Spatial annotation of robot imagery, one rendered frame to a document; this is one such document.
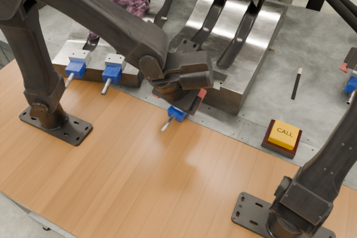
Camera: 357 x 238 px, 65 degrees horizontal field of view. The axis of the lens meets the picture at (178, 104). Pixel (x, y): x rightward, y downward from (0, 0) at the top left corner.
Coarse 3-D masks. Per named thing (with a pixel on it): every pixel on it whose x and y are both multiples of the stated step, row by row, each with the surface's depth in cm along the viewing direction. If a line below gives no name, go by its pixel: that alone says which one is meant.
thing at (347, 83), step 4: (352, 72) 79; (356, 72) 79; (348, 76) 82; (352, 76) 80; (356, 76) 79; (348, 80) 80; (352, 80) 79; (356, 80) 79; (344, 84) 83; (348, 84) 78; (352, 84) 78; (344, 88) 80; (348, 88) 78; (352, 88) 78; (348, 92) 79; (352, 92) 77; (348, 96) 76; (352, 96) 76; (348, 100) 75; (348, 104) 75
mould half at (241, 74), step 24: (240, 0) 88; (192, 24) 88; (216, 24) 87; (264, 24) 83; (168, 48) 80; (216, 48) 81; (264, 48) 81; (240, 72) 74; (216, 96) 74; (240, 96) 70
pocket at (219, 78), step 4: (216, 72) 74; (216, 76) 75; (220, 76) 75; (224, 76) 74; (216, 80) 76; (220, 80) 76; (224, 80) 75; (216, 84) 75; (220, 84) 75; (216, 88) 72
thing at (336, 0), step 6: (330, 0) 98; (336, 0) 97; (336, 6) 96; (342, 6) 96; (342, 12) 95; (348, 12) 94; (348, 18) 94; (354, 18) 93; (348, 24) 95; (354, 24) 93; (354, 30) 94
